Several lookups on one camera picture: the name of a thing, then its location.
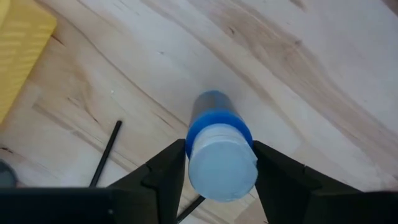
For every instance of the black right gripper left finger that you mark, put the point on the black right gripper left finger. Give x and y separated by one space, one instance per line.
155 186

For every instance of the yellow plastic tray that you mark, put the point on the yellow plastic tray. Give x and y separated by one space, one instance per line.
21 46

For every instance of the black paint brush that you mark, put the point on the black paint brush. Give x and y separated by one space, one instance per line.
105 154

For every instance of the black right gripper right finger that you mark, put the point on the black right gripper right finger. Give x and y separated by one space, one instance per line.
286 186

